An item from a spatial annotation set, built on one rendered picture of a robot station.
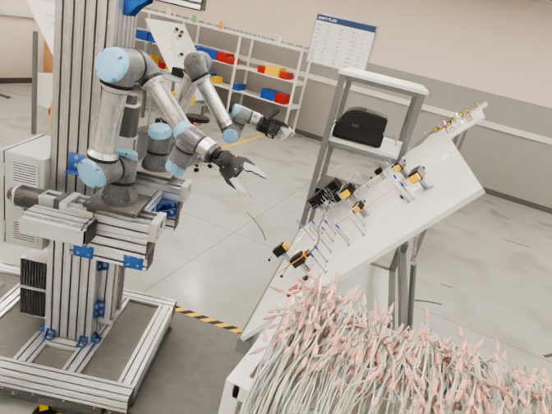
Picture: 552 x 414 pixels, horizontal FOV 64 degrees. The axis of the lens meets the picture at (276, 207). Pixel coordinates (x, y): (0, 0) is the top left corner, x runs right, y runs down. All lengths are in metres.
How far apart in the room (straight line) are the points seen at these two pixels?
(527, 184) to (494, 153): 0.82
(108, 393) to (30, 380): 0.37
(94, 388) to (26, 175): 1.06
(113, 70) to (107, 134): 0.25
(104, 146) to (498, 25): 7.99
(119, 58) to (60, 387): 1.57
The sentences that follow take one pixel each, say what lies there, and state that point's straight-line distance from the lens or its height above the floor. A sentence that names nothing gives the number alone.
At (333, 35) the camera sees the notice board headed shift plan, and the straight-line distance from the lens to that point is 9.40.
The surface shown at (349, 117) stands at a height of 1.59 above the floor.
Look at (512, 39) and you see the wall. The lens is 9.07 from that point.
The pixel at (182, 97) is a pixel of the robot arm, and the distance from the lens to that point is 2.45.
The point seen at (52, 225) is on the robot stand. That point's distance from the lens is 2.00.
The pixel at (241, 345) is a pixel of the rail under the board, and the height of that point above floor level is 0.84.
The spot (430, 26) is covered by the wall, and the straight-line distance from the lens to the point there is 9.11.
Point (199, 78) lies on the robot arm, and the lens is 2.28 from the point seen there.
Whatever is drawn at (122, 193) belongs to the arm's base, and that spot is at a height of 1.22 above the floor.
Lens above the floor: 1.99
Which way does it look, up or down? 22 degrees down
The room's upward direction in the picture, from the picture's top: 13 degrees clockwise
